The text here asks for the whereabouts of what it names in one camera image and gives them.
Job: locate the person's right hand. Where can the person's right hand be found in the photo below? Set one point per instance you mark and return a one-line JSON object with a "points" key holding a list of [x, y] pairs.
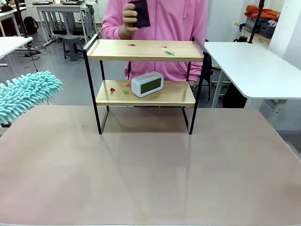
{"points": [[128, 28]]}

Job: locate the black mesh pen holder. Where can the black mesh pen holder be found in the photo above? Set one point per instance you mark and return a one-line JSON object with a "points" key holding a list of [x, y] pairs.
{"points": [[143, 14]]}

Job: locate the teal chenille duster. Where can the teal chenille duster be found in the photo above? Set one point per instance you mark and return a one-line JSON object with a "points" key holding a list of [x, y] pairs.
{"points": [[28, 91]]}

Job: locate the black metal wooden two-tier shelf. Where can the black metal wooden two-tier shelf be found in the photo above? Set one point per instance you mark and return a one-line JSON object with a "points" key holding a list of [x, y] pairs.
{"points": [[145, 50]]}

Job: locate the person in pink hoodie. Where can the person in pink hoodie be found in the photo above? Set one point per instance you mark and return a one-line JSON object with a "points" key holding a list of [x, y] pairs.
{"points": [[174, 23]]}

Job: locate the green paper scrap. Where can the green paper scrap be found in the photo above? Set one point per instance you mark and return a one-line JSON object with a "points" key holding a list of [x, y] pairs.
{"points": [[169, 53], [126, 91]]}

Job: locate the white digital alarm clock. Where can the white digital alarm clock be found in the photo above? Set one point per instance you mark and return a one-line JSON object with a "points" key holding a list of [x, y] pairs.
{"points": [[137, 84]]}

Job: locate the grey plastic stool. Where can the grey plastic stool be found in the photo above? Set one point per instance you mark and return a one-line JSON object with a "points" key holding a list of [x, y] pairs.
{"points": [[73, 44]]}

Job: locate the white background desk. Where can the white background desk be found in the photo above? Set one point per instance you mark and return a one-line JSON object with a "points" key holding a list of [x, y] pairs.
{"points": [[58, 9]]}

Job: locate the black backpack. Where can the black backpack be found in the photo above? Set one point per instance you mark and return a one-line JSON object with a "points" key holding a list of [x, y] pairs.
{"points": [[30, 24]]}

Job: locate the black office chair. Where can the black office chair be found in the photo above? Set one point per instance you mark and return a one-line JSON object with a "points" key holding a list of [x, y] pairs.
{"points": [[231, 99]]}

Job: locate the orange cloth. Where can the orange cloth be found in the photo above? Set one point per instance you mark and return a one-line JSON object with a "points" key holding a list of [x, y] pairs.
{"points": [[261, 13]]}

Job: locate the grey storage crate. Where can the grey storage crate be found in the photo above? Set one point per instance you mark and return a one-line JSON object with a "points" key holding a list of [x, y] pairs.
{"points": [[266, 29]]}

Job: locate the black camera stand pole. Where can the black camera stand pole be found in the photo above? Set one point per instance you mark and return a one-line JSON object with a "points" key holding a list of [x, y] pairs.
{"points": [[21, 18], [256, 21]]}

